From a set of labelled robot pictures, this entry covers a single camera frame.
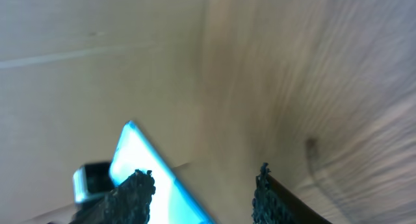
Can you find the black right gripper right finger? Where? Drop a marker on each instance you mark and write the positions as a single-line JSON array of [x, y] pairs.
[[274, 204]]

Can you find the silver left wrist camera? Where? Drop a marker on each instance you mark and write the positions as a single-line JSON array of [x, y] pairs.
[[91, 181]]

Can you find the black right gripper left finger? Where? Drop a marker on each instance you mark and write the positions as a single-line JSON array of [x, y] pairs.
[[129, 203]]

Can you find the blue Galaxy S24+ smartphone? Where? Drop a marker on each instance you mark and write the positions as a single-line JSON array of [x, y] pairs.
[[172, 203]]

